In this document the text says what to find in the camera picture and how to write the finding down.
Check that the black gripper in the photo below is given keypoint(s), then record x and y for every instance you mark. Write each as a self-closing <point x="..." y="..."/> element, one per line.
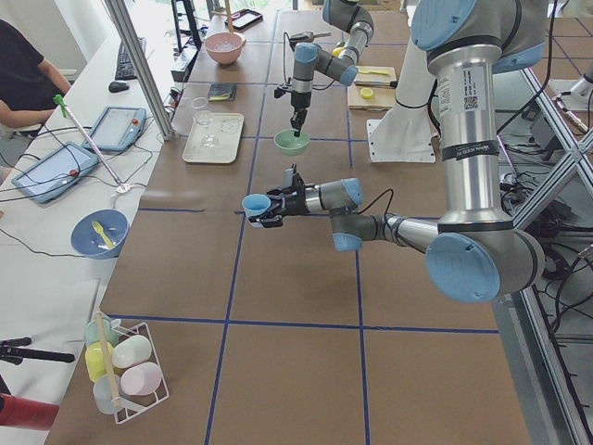
<point x="299" y="103"/>
<point x="294" y="203"/>

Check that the light blue cup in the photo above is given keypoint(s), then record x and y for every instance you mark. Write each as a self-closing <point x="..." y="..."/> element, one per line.
<point x="254" y="206"/>

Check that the green bowl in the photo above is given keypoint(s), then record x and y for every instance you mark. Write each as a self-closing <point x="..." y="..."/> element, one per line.
<point x="291" y="143"/>

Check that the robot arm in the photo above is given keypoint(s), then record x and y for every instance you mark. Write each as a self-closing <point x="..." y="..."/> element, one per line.
<point x="473" y="253"/>
<point x="349" y="17"/>

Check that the steel ice scoop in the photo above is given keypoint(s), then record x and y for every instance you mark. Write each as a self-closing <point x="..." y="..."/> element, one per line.
<point x="303" y="37"/>

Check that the pink bowl with ice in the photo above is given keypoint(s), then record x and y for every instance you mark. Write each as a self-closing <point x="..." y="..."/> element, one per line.
<point x="225" y="47"/>

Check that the blue bowl with fork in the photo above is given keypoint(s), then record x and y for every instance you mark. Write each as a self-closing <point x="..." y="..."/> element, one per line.
<point x="100" y="235"/>

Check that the lemon half slice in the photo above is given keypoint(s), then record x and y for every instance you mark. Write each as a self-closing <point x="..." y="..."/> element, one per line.
<point x="366" y="93"/>

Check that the cream bear tray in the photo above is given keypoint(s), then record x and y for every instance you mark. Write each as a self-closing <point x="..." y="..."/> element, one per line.
<point x="228" y="128"/>

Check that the grey yellow cloth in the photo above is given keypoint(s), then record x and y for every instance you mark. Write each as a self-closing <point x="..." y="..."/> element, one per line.
<point x="222" y="92"/>

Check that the wooden cutting board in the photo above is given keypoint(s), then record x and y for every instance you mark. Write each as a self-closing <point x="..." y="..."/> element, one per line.
<point x="384" y="98"/>

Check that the clear wine glass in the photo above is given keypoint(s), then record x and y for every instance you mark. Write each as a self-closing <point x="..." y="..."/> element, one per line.
<point x="203" y="119"/>

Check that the yellow plastic knife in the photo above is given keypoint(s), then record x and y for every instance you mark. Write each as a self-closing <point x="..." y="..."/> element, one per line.
<point x="375" y="72"/>

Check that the steel muddler black cap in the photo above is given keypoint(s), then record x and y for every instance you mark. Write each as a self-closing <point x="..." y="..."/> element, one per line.
<point x="377" y="84"/>

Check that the far teach pendant tablet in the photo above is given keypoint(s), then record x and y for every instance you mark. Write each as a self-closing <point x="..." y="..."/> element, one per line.
<point x="117" y="128"/>

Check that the teach pendant tablet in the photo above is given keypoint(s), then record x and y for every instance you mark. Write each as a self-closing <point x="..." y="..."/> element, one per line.
<point x="56" y="173"/>
<point x="117" y="128"/>

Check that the black keyboard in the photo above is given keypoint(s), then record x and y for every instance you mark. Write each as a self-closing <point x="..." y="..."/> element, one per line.
<point x="125" y="70"/>

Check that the black computer mouse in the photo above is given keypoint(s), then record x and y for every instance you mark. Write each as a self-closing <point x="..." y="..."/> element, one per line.
<point x="117" y="87"/>

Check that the near teach pendant tablet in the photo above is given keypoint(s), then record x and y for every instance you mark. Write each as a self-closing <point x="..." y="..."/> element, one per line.
<point x="56" y="173"/>

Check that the pink rod green clip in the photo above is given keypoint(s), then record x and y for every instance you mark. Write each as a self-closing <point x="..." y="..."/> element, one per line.
<point x="121" y="187"/>

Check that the seated person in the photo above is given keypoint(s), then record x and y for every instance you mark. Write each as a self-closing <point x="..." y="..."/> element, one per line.
<point x="29" y="81"/>

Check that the black tripod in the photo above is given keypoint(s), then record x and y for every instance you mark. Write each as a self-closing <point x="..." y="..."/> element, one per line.
<point x="16" y="350"/>

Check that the red fire extinguisher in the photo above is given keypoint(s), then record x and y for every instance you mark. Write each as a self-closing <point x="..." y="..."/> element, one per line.
<point x="28" y="414"/>

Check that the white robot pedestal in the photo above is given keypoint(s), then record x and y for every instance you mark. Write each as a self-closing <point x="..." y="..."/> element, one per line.
<point x="404" y="133"/>

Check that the white wire cup rack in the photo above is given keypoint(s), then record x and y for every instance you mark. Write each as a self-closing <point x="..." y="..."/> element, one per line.
<point x="123" y="365"/>

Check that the aluminium frame post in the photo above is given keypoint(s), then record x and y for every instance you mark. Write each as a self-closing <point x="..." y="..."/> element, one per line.
<point x="122" y="21"/>

